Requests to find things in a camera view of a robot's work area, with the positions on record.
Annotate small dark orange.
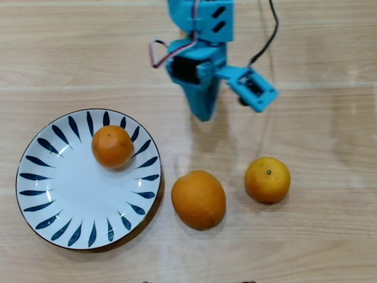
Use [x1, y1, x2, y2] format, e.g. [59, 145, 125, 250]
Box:
[91, 124, 135, 170]

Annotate white plate with blue strokes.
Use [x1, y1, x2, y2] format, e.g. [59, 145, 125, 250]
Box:
[15, 108, 163, 251]

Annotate red white black servo cable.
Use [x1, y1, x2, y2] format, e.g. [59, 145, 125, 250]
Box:
[149, 0, 203, 70]

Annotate teal gripper with servo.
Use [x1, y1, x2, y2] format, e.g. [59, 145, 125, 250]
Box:
[164, 39, 229, 123]

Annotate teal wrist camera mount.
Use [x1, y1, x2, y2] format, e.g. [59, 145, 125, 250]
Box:
[216, 65, 280, 114]

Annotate round orange with stem dot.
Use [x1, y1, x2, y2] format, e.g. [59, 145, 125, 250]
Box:
[244, 156, 292, 205]

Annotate large oval orange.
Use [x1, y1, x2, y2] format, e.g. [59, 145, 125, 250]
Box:
[171, 169, 227, 232]

